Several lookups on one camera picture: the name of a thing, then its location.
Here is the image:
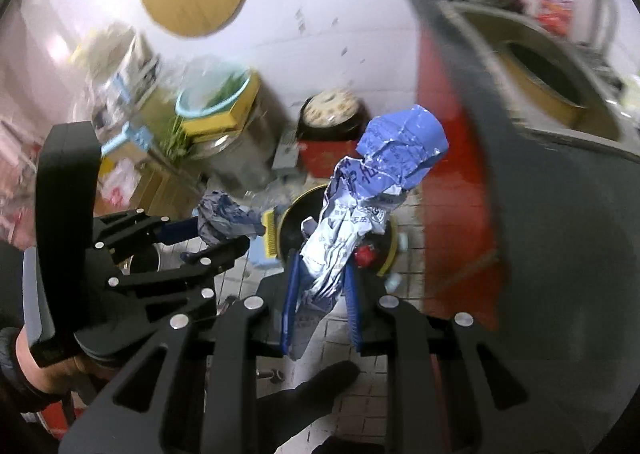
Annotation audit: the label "yellow box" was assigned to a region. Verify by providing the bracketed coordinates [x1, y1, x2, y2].
[179, 72, 261, 144]

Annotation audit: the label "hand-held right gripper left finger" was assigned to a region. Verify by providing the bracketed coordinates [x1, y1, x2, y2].
[57, 249, 306, 454]

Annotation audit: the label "person's left hand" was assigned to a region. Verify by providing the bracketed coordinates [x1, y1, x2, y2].
[14, 327, 88, 395]

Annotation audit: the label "person's dark pants leg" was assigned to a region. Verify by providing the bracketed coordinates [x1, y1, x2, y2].
[257, 361, 361, 454]

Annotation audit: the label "cardboard box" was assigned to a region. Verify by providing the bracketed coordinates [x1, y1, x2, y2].
[97, 154, 201, 215]

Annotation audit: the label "black bin yellow rim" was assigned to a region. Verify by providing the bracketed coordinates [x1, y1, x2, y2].
[277, 184, 403, 280]

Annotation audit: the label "yellow ridged plastic piece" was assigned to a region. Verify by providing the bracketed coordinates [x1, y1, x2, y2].
[262, 211, 278, 260]

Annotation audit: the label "person's left forearm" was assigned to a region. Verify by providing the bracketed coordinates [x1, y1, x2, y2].
[0, 241, 66, 415]

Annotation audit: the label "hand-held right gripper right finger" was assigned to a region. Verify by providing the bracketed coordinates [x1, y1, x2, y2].
[344, 261, 583, 454]

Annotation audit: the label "black pot patterned lid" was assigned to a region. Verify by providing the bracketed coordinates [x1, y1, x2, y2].
[296, 89, 368, 141]

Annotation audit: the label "steel sink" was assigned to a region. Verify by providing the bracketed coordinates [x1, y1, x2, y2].
[437, 0, 640, 157]

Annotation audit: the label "grey rectangular object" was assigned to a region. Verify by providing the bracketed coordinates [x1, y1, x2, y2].
[272, 131, 301, 170]

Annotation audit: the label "light blue plastic object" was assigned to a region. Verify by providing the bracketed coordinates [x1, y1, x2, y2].
[247, 234, 281, 267]

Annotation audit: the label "large metal barrel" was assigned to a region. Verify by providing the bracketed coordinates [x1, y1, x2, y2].
[192, 99, 291, 190]

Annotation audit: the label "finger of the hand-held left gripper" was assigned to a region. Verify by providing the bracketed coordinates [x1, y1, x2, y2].
[106, 235, 251, 331]
[91, 207, 202, 263]

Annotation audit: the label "red box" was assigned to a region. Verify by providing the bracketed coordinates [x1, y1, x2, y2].
[297, 137, 361, 180]

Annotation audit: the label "long blue white wrapper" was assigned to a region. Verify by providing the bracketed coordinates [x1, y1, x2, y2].
[292, 104, 449, 360]

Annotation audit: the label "red cabinet front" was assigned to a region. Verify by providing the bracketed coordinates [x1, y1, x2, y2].
[417, 24, 506, 330]

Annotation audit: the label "green vegetables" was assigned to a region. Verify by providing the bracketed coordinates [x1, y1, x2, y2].
[157, 74, 241, 165]

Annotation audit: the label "light blue basin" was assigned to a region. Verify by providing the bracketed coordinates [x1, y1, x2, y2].
[175, 65, 252, 120]

